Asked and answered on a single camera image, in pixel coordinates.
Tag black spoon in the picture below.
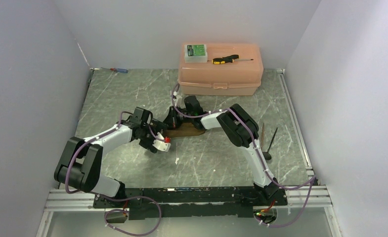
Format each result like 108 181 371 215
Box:
262 127 278 161

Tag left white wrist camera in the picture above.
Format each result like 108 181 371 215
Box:
153 132 171 152

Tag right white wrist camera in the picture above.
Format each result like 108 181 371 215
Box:
172 94 182 107

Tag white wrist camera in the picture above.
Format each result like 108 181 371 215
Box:
172 94 182 107
153 132 171 152

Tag yellow black screwdriver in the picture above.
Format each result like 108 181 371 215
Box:
210 54 254 65

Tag blue red screwdriver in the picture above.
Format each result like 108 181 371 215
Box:
102 67 129 74

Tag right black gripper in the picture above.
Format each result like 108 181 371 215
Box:
164 106 194 128

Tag pink plastic storage box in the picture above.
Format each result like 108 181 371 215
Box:
178 42 263 96

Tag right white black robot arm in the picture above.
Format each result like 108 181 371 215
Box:
164 93 279 205

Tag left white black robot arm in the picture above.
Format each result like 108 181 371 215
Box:
54 107 171 207

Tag aluminium frame rail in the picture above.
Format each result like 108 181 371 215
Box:
37 186 342 237

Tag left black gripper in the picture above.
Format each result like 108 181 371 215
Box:
139 118 168 153

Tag green white small box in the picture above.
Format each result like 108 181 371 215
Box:
183 44 208 63

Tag brown cloth napkin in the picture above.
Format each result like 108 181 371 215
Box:
164 123 206 138

